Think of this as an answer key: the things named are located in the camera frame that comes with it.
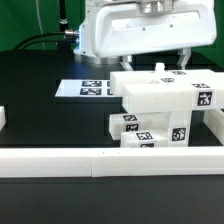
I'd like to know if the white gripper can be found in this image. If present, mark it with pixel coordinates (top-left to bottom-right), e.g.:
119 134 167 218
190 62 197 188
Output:
91 0 217 71

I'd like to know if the white chair back frame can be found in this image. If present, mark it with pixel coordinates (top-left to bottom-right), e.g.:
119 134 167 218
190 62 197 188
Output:
110 69 224 113

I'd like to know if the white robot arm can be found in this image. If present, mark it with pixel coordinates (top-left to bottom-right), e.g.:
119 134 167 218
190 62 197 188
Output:
74 0 217 70

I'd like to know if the white right fence piece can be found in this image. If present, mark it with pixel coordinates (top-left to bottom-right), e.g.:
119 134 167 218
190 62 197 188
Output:
203 109 224 145

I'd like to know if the white fence piece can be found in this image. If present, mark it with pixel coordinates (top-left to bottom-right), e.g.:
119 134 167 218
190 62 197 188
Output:
203 109 224 145
0 106 6 131

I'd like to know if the white left fence piece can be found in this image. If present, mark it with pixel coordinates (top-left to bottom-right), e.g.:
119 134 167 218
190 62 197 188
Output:
0 106 6 131

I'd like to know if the white marker base plate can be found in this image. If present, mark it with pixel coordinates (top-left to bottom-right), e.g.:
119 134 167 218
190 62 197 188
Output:
55 79 113 98

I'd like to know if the white front fence rail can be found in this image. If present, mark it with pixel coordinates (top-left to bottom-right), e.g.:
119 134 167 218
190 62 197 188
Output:
0 147 224 178

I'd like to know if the black cable with connector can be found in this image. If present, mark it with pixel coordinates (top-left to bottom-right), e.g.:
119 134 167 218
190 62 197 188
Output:
13 29 81 51

